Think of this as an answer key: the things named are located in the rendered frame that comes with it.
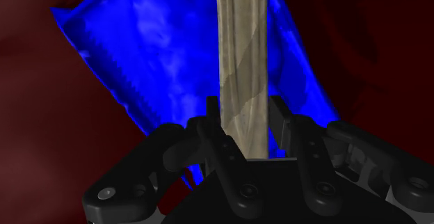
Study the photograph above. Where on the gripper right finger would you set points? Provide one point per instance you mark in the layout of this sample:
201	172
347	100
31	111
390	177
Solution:
315	162

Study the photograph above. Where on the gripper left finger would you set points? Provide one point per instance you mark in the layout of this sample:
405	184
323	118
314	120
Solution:
217	148

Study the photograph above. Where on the beige wooden stick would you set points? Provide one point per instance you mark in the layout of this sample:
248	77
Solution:
242	64

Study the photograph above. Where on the blue foil bag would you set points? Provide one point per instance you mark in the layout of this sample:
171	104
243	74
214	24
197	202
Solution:
152	47

